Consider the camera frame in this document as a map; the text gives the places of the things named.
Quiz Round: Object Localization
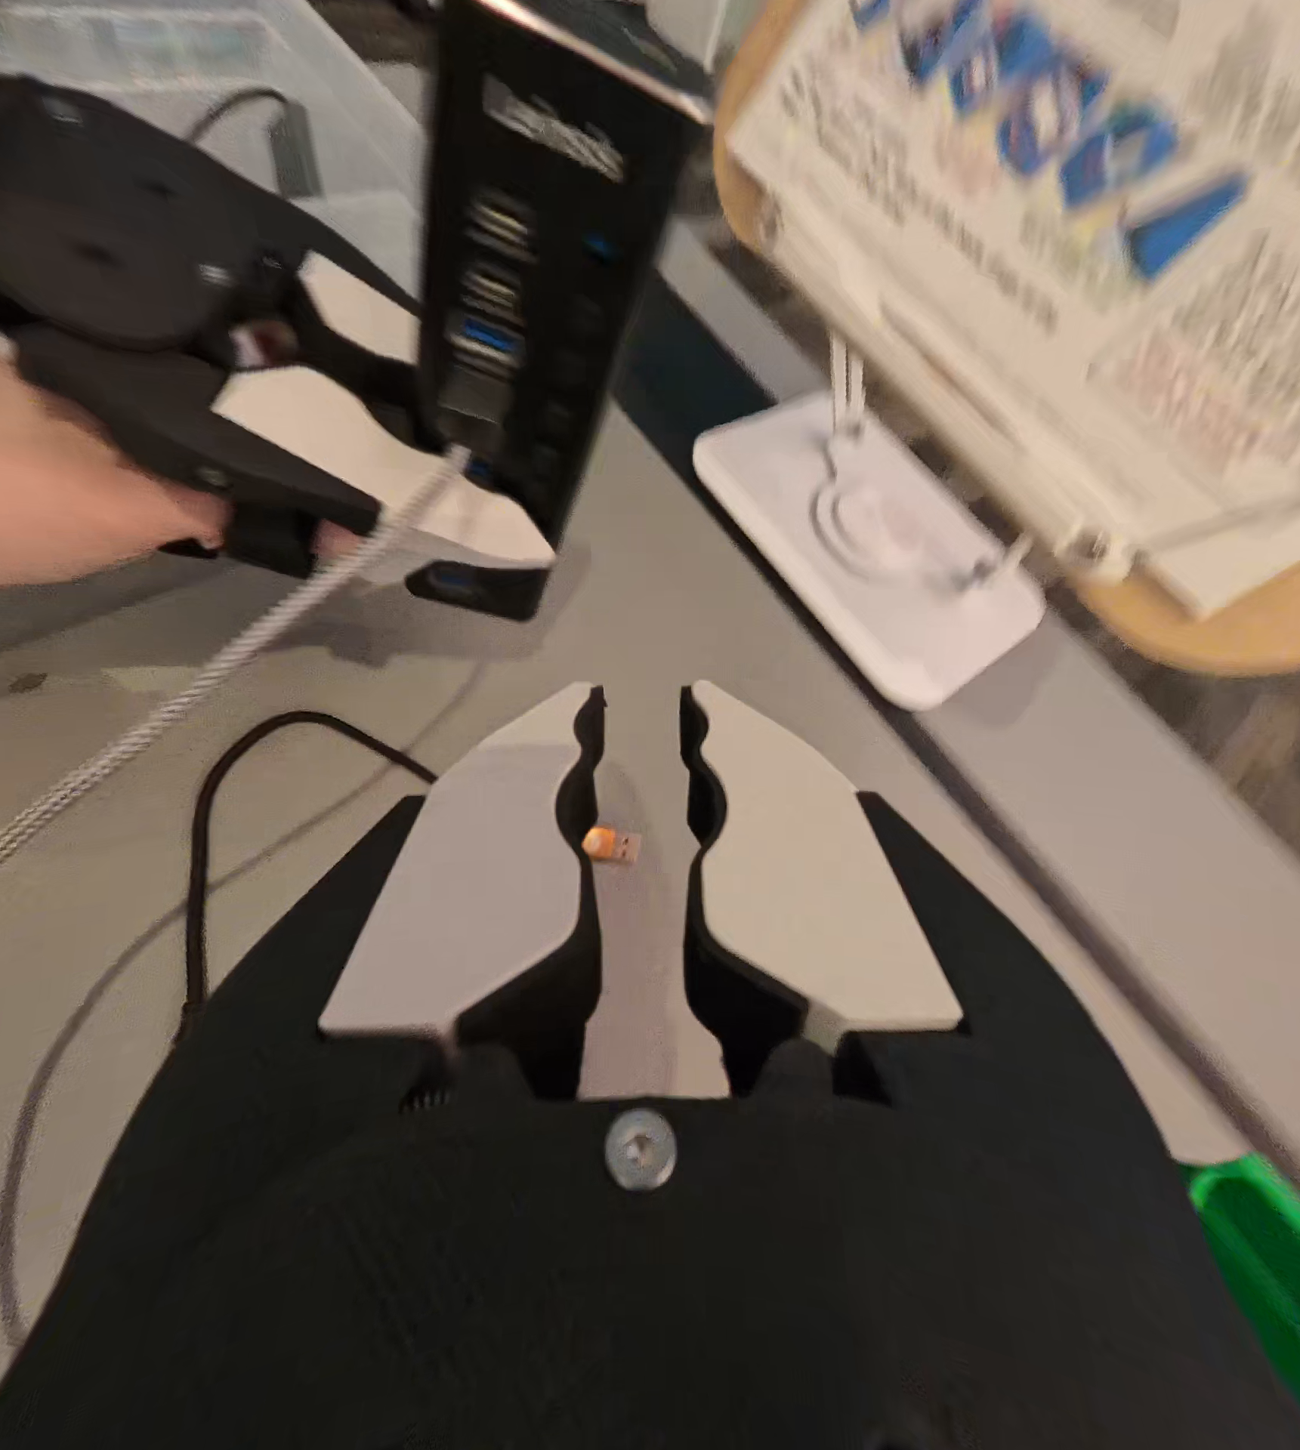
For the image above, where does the thin black camera cable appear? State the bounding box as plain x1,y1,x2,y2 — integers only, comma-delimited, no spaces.
183,86,325,196

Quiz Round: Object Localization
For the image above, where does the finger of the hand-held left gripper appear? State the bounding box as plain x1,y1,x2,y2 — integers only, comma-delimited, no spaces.
297,249,425,367
212,367,557,570

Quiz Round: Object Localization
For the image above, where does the black usb hub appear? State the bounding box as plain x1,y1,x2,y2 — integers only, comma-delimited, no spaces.
406,0,715,622

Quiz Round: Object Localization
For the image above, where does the printed instruction sheet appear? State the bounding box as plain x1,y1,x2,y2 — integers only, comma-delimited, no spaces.
723,0,1300,619

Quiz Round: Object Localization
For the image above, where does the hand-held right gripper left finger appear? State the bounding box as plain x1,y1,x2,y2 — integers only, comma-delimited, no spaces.
318,681,608,1098

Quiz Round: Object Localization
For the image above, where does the black cable with orange plug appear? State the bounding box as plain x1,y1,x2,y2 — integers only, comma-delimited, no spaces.
176,709,644,1046

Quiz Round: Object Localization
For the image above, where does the clear plastic storage bin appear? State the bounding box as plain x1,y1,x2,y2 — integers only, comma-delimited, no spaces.
0,0,439,234

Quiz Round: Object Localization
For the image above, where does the grey braided usb cable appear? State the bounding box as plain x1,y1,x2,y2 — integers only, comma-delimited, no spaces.
0,444,472,939

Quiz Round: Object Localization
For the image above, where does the white stand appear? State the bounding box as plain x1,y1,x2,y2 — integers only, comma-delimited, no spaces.
691,336,1051,712

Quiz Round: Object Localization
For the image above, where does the green plastic object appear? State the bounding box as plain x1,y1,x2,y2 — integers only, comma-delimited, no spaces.
1186,1150,1300,1450

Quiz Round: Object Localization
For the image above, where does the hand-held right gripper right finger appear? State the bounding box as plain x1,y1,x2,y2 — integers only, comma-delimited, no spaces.
679,679,969,1098

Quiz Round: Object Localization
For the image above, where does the person's left hand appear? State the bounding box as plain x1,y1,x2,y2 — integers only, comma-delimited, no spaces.
0,336,368,604

